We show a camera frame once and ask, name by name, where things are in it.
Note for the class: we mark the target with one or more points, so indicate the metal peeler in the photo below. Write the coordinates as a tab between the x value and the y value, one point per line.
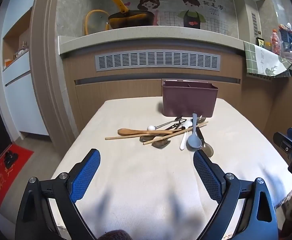
177	124

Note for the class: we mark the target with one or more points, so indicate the metal spoon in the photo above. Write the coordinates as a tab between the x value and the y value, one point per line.
161	144

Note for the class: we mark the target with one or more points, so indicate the speckled stone counter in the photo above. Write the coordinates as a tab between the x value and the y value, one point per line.
148	36

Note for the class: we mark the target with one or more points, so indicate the grey pipe casing with vent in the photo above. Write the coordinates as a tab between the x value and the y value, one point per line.
248	17

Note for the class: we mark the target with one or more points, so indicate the small black framed sign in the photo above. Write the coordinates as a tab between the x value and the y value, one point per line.
260	42

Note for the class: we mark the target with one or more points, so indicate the cartoon wall poster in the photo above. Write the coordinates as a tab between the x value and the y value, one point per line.
193	10

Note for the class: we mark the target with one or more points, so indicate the wooden spoon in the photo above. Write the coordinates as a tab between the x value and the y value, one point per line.
126	131

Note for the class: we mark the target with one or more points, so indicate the grey vent grille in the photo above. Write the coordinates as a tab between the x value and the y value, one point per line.
158	60

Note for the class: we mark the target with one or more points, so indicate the purple plastic utensil holder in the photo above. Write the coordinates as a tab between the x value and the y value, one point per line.
189	100

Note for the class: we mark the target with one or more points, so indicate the wooden chopstick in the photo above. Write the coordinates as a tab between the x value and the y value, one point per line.
126	136
201	124

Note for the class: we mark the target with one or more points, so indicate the white plastic spoon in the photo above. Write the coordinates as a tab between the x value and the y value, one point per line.
185	135

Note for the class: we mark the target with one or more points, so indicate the white cabinet with shelf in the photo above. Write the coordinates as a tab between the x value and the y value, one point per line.
23	87

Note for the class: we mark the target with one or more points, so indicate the black slippers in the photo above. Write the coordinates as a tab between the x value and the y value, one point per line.
10	158

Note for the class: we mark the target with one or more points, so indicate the metal utensil with white head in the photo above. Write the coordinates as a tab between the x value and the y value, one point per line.
151	128

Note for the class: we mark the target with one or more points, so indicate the grey plastic spoon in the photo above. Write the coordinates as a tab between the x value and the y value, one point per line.
194	142

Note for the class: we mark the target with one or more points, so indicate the black storage rack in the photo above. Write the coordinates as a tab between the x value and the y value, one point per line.
287	36

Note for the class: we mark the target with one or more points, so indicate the cream tablecloth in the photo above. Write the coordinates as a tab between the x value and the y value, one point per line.
141	185

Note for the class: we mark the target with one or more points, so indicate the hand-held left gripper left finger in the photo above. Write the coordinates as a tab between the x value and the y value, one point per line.
86	172

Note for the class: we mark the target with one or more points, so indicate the green checked towel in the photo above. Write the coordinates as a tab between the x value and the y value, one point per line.
263	60

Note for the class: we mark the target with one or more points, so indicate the glass lid with yellow rim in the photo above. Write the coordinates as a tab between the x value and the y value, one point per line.
96	22

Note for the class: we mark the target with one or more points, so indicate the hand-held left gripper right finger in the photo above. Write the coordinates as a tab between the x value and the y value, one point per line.
207	173

